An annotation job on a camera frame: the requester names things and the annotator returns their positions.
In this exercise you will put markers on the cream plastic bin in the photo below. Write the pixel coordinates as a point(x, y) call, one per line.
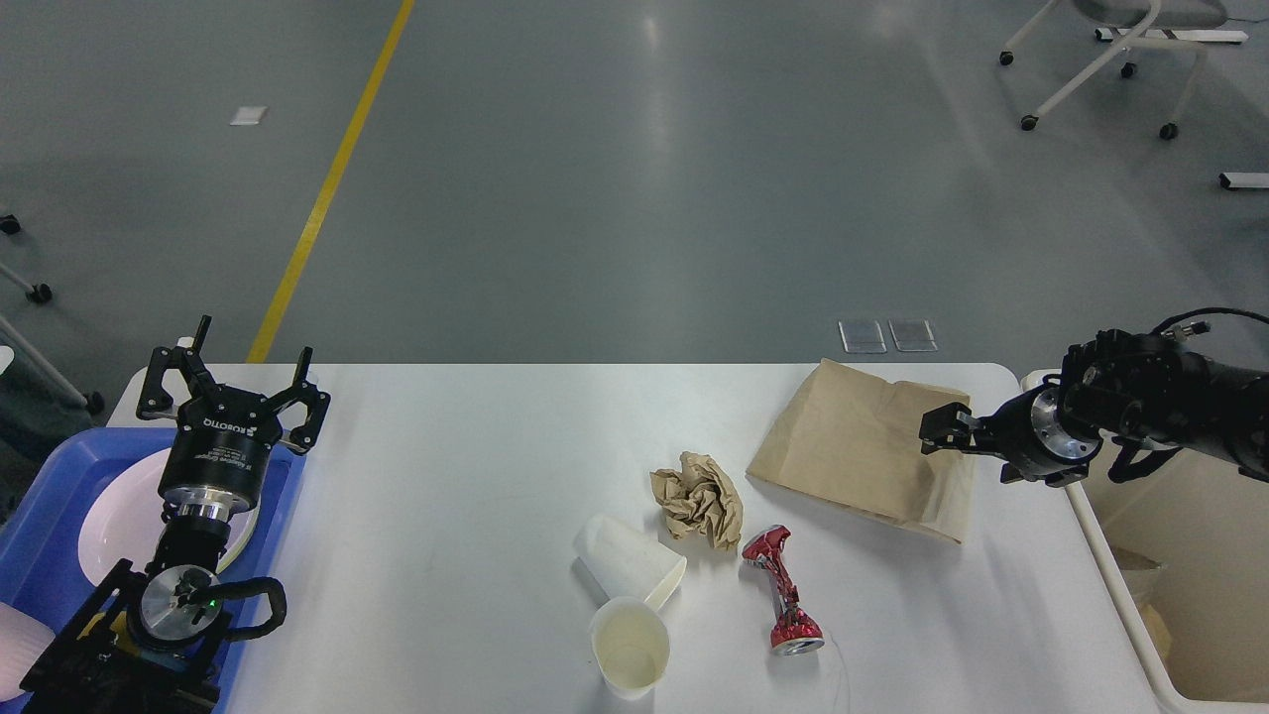
point(1183, 556)

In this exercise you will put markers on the crumpled brown paper ball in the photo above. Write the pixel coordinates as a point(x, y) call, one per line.
point(697, 497)

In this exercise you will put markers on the clear floor plate right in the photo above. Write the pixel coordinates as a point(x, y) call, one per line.
point(913, 335)

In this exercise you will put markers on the pink mug dark inside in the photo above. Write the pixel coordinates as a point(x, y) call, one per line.
point(23, 640)

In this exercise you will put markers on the white bar on floor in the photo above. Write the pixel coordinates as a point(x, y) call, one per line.
point(1243, 181)

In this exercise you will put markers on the clear floor plate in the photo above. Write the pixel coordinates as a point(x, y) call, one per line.
point(913, 335)
point(862, 336)

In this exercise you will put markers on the person in jeans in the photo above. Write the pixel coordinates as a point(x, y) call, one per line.
point(34, 421)

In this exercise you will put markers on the white paper cup lying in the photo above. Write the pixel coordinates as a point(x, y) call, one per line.
point(627, 563)

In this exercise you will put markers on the white cart frame left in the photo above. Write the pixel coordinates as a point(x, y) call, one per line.
point(41, 293)

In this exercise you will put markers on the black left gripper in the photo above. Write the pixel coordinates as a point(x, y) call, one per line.
point(220, 458)

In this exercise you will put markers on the clear floor plate left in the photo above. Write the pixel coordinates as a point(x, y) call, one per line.
point(862, 336)

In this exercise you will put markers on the crushed red can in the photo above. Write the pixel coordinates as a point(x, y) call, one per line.
point(794, 632)

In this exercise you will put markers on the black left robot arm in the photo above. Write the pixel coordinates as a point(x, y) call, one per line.
point(145, 639)

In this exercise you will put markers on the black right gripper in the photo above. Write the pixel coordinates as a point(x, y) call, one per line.
point(1025, 433)

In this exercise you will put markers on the brown paper bag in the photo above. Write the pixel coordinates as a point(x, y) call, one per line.
point(850, 439)

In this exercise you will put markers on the white office chair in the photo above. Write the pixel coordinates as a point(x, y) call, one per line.
point(1190, 27)

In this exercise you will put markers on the light green plate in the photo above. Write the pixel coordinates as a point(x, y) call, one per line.
point(241, 527)

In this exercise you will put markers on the pink plate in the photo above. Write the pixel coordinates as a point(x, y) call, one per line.
point(125, 521)

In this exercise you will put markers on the white paper cup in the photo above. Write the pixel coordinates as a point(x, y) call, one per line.
point(631, 646)
point(627, 563)

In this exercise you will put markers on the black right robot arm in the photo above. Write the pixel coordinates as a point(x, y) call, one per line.
point(1148, 393)

